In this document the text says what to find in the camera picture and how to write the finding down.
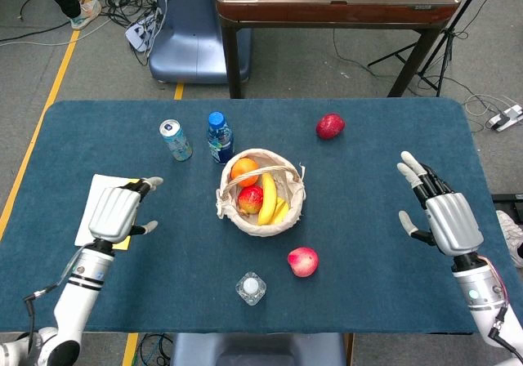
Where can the blue sports drink bottle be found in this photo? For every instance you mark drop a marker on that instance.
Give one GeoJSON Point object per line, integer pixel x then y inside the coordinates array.
{"type": "Point", "coordinates": [220, 139]}

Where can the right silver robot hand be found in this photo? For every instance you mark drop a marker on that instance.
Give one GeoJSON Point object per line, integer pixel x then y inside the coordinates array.
{"type": "Point", "coordinates": [455, 223]}

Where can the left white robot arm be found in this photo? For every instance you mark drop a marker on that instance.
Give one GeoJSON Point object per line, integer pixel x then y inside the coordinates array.
{"type": "Point", "coordinates": [77, 300]}

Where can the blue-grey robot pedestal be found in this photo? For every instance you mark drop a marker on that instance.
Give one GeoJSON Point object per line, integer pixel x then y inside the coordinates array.
{"type": "Point", "coordinates": [192, 35]}

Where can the yellow banana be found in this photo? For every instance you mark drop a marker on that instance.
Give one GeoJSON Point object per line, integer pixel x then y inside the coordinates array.
{"type": "Point", "coordinates": [269, 202]}

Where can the blue-grey robot torso base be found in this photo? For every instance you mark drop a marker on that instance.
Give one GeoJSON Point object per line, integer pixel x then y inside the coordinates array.
{"type": "Point", "coordinates": [257, 349]}

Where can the clear water bottle green label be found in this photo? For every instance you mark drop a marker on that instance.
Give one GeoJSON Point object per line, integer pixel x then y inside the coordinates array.
{"type": "Point", "coordinates": [250, 287]}

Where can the white power strip with plugs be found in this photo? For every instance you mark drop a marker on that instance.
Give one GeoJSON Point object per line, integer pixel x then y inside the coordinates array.
{"type": "Point", "coordinates": [139, 35]}

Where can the white and yellow booklet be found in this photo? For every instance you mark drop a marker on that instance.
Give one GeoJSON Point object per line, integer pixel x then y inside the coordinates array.
{"type": "Point", "coordinates": [92, 194]}

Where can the orange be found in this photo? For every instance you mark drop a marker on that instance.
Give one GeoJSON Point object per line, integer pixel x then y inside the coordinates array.
{"type": "Point", "coordinates": [244, 169]}

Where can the blue table cloth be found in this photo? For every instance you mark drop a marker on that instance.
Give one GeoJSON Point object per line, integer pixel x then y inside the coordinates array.
{"type": "Point", "coordinates": [367, 219]}

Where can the wicker basket with cloth liner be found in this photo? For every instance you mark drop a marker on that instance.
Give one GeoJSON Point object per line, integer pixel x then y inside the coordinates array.
{"type": "Point", "coordinates": [294, 202]}

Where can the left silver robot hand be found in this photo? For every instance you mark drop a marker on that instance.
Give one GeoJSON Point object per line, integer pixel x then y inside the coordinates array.
{"type": "Point", "coordinates": [114, 212]}

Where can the dark red apple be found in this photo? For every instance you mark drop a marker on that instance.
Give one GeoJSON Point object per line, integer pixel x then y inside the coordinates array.
{"type": "Point", "coordinates": [330, 126]}

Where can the black tripod stand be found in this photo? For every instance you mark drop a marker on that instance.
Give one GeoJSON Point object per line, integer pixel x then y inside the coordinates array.
{"type": "Point", "coordinates": [445, 31]}

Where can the pink peach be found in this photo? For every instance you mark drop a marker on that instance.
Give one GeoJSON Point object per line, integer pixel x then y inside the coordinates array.
{"type": "Point", "coordinates": [303, 262]}

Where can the light blue drink can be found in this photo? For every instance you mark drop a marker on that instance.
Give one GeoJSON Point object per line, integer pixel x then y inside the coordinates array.
{"type": "Point", "coordinates": [176, 141]}

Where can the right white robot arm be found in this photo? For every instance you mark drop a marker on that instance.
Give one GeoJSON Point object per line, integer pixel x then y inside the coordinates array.
{"type": "Point", "coordinates": [482, 292]}

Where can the brown mahjong table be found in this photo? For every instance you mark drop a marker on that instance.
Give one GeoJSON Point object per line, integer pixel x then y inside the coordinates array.
{"type": "Point", "coordinates": [339, 6]}

